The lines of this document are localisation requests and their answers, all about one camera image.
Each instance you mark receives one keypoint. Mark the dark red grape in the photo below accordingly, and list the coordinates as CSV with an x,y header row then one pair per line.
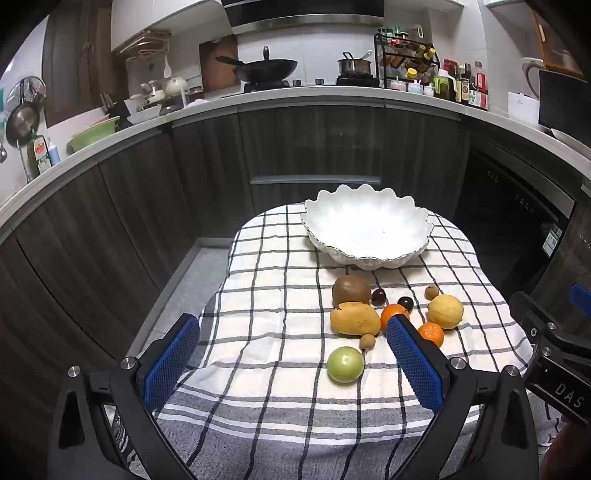
x,y
379,296
405,303

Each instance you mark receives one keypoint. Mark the brown cutting board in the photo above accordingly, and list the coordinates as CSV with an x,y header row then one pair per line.
x,y
212,48

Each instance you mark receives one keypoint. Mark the white checked cloth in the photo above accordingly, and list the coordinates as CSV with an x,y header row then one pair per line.
x,y
277,295

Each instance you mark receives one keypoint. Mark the white electric kettle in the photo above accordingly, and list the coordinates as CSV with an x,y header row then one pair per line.
x,y
531,76

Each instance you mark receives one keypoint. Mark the red seasoning bottle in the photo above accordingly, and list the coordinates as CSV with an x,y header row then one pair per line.
x,y
480,90

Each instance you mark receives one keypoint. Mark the black countertop appliance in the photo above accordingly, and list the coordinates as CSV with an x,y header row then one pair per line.
x,y
565,104

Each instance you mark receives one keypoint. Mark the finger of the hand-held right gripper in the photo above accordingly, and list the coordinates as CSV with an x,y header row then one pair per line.
x,y
531,318
582,301

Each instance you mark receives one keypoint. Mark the dish rack with dishes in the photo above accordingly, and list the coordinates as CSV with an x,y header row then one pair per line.
x,y
147,104

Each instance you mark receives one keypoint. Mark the green round fruit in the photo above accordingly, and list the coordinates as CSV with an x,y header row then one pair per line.
x,y
345,364

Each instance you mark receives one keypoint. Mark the dark soy sauce bottle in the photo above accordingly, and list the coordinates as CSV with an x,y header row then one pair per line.
x,y
463,90

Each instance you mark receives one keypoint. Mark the stainless steel saucepan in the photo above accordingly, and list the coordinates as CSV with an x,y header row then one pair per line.
x,y
354,67

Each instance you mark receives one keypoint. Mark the yellow mango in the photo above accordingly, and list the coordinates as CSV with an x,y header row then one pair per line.
x,y
353,319

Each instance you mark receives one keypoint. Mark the small brown longan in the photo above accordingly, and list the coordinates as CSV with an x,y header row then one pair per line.
x,y
431,292
368,342

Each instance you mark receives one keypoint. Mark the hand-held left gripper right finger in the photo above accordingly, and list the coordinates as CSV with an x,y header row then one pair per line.
x,y
415,364

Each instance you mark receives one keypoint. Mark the dark wood base cabinets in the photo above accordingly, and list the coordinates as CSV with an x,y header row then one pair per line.
x,y
207,161

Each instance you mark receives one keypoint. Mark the black gas stove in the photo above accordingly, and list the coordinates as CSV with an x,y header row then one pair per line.
x,y
300,84

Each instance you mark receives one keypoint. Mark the green oil bottle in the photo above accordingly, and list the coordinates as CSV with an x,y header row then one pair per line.
x,y
444,87

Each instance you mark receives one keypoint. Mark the black spice rack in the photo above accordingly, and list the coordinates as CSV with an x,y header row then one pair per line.
x,y
406,60

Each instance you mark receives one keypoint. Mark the orange tangerine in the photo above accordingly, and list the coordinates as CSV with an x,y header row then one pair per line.
x,y
392,313
431,333

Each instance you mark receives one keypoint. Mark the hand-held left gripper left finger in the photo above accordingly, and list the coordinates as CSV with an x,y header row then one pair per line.
x,y
170,362

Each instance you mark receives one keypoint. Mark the white plate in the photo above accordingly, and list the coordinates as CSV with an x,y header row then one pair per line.
x,y
570,137

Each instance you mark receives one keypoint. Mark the white paper box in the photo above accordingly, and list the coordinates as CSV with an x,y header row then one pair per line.
x,y
522,108

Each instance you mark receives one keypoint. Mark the hanging metal pan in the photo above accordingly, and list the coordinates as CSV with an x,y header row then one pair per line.
x,y
23,115

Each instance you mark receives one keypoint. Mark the brown kiwi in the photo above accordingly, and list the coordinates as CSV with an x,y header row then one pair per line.
x,y
351,290

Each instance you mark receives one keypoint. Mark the white scalloped ceramic bowl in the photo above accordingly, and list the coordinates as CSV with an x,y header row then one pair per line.
x,y
364,226

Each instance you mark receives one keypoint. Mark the green dish soap bottle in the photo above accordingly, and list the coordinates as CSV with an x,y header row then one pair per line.
x,y
40,157

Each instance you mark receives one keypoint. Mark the person's right forearm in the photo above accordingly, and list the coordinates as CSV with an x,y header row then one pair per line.
x,y
570,447

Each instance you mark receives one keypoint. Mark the green plastic basin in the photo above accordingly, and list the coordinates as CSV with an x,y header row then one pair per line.
x,y
92,136

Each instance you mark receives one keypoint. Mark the yellow lemon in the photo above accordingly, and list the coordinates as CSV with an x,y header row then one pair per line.
x,y
445,311

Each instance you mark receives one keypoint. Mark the black range hood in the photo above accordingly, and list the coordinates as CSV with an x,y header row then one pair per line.
x,y
300,11

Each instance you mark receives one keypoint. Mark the white teapot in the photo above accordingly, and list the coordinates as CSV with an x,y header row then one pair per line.
x,y
175,86

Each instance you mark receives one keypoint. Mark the black wok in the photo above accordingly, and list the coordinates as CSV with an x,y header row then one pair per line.
x,y
272,69

